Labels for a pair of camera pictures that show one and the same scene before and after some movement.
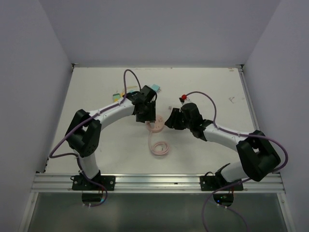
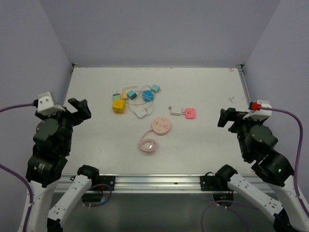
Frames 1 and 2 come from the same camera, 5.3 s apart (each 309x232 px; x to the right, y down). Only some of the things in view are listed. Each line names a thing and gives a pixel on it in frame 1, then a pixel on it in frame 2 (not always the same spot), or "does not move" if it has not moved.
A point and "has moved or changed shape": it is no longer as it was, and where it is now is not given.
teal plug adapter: x=156 y=87 does not move
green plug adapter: x=116 y=96 does not move
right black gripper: x=172 y=122 → x=231 y=114
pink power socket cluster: x=159 y=125 has moved or changed shape
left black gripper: x=150 y=116 → x=82 y=108
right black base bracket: x=209 y=182 does not move
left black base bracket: x=79 y=183 does not move
